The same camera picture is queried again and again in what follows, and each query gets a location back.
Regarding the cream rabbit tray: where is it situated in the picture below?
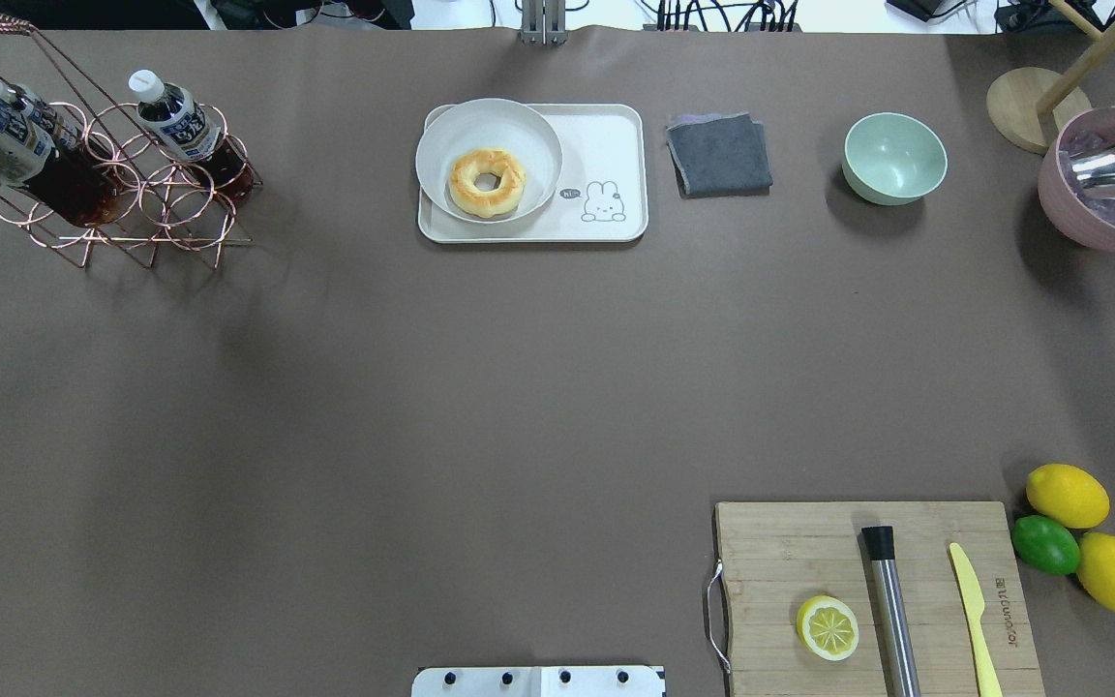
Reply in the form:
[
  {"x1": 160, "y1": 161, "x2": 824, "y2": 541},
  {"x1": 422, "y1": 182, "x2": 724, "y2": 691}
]
[{"x1": 417, "y1": 105, "x2": 648, "y2": 244}]

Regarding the copper wire bottle rack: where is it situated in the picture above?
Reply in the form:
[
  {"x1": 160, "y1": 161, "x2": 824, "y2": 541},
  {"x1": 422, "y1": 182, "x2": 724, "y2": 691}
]
[{"x1": 0, "y1": 13, "x2": 262, "y2": 270}]

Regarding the yellow lemon upper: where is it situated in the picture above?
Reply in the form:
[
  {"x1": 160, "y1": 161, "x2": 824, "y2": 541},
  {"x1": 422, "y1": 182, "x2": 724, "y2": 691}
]
[{"x1": 1025, "y1": 463, "x2": 1111, "y2": 530}]

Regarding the pink ice bowl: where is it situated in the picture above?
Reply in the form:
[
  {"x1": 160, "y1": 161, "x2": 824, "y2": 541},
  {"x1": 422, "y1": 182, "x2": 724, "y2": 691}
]
[{"x1": 1037, "y1": 106, "x2": 1115, "y2": 252}]

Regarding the green lime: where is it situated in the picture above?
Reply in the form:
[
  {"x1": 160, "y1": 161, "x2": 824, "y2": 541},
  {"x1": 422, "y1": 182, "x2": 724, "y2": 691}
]
[{"x1": 1010, "y1": 515, "x2": 1082, "y2": 575}]

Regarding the tea bottle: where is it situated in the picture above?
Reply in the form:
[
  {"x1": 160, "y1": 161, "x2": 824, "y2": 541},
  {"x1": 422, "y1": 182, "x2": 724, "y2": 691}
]
[
  {"x1": 128, "y1": 68, "x2": 254, "y2": 201},
  {"x1": 0, "y1": 99, "x2": 122, "y2": 228},
  {"x1": 0, "y1": 79, "x2": 81, "y2": 151}
]

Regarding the half lemon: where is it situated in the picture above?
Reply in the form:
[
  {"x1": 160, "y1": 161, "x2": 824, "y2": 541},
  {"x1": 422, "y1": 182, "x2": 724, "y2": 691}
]
[{"x1": 794, "y1": 594, "x2": 859, "y2": 661}]

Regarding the grey folded cloth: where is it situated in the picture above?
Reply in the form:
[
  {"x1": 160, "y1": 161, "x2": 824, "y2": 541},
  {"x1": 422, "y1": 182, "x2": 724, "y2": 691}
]
[{"x1": 665, "y1": 113, "x2": 774, "y2": 197}]

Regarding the steel muddler black tip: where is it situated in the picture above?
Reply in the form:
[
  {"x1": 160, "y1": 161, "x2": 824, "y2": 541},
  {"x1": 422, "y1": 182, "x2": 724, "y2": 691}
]
[{"x1": 861, "y1": 526, "x2": 921, "y2": 696}]

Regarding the aluminium camera post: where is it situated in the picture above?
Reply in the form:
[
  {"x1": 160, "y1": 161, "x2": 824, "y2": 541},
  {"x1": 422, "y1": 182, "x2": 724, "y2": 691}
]
[{"x1": 518, "y1": 0, "x2": 568, "y2": 45}]

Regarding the white round plate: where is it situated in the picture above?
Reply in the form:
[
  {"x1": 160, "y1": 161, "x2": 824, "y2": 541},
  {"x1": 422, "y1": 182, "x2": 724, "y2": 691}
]
[{"x1": 415, "y1": 98, "x2": 563, "y2": 225}]

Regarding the wooden cutting board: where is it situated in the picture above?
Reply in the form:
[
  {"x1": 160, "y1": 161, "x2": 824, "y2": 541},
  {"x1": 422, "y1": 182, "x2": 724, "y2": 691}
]
[{"x1": 715, "y1": 501, "x2": 1045, "y2": 696}]

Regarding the glazed donut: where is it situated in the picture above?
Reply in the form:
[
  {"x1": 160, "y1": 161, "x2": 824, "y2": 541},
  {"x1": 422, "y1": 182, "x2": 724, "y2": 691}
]
[{"x1": 448, "y1": 147, "x2": 527, "y2": 217}]

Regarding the wooden mug tree stand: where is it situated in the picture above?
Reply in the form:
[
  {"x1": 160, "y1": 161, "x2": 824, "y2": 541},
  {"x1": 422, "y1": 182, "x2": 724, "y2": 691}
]
[{"x1": 986, "y1": 1, "x2": 1115, "y2": 154}]

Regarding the yellow plastic knife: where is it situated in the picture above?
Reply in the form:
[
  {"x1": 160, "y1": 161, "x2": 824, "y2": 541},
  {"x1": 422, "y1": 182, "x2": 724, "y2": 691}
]
[{"x1": 949, "y1": 542, "x2": 1004, "y2": 697}]

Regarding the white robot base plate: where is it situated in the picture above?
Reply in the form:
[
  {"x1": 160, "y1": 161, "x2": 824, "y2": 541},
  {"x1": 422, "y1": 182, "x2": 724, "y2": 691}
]
[{"x1": 410, "y1": 665, "x2": 667, "y2": 696}]

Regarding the mint green bowl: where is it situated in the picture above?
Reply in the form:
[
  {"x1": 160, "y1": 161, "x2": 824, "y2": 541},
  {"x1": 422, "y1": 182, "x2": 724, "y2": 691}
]
[{"x1": 841, "y1": 113, "x2": 949, "y2": 204}]

